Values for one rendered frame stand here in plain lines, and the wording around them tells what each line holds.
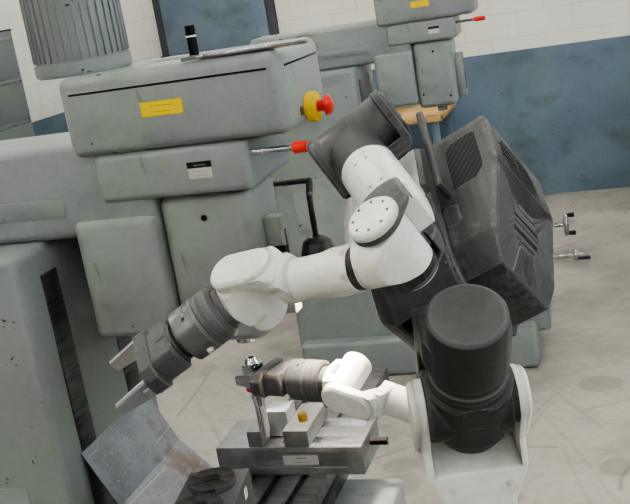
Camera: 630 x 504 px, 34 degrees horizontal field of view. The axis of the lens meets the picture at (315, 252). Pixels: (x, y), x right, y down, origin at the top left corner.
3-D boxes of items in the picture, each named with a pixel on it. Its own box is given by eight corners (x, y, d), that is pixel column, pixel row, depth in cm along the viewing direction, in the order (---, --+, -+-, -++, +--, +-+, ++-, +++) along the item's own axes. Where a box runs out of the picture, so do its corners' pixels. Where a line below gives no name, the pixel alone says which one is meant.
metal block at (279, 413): (298, 423, 239) (293, 400, 237) (290, 435, 233) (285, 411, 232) (277, 424, 241) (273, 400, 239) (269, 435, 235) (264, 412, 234)
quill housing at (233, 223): (299, 307, 226) (275, 166, 218) (269, 342, 207) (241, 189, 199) (220, 312, 232) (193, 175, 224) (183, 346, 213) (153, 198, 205)
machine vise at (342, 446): (381, 443, 239) (374, 400, 237) (365, 475, 226) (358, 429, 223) (243, 445, 250) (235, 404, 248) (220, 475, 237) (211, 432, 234)
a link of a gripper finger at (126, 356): (120, 373, 165) (149, 351, 164) (106, 362, 163) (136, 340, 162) (119, 367, 166) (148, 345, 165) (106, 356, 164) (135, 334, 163)
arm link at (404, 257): (315, 321, 151) (427, 301, 140) (276, 280, 146) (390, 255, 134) (332, 265, 158) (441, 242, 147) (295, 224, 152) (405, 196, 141)
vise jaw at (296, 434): (328, 417, 241) (325, 402, 240) (309, 447, 228) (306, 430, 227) (304, 418, 243) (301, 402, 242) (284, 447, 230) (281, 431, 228)
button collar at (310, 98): (324, 118, 204) (319, 88, 203) (316, 123, 199) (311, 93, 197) (315, 119, 205) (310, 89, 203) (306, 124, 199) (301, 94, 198)
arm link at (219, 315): (235, 361, 157) (294, 318, 156) (192, 321, 151) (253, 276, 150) (222, 318, 166) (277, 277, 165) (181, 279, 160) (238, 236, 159)
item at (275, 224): (302, 306, 217) (286, 211, 211) (297, 313, 213) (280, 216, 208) (285, 307, 218) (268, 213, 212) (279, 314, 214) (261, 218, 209)
